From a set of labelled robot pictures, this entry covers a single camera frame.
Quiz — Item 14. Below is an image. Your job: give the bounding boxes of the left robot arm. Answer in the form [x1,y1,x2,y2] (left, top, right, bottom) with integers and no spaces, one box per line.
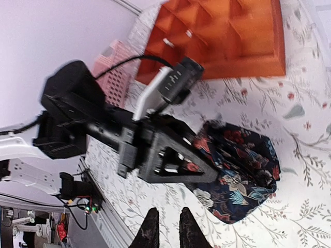
[1,58,218,199]

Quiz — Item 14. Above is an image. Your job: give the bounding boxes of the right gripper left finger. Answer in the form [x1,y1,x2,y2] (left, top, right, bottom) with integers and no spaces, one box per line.
[130,207,160,248]

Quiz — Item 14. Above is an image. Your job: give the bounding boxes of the orange wooden compartment tray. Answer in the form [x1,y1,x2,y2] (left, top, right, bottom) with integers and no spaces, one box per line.
[144,0,285,80]

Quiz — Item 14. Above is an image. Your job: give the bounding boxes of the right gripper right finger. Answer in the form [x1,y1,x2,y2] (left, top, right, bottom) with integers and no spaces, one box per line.
[179,207,209,248]

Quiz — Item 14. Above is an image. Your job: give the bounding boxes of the dark floral tie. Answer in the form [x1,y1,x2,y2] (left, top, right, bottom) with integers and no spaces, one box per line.
[185,120,280,224]

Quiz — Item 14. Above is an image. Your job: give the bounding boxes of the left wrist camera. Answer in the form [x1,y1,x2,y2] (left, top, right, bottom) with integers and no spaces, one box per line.
[132,57,204,121]

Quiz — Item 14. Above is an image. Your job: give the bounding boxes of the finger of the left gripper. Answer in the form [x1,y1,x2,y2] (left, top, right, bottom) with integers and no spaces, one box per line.
[138,130,218,183]

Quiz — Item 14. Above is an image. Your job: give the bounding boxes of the pink plastic basket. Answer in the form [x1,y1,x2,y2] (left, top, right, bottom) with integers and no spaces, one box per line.
[92,40,140,108]

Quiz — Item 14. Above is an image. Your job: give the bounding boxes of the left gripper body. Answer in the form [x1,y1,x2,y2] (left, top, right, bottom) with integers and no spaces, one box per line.
[32,60,197,179]

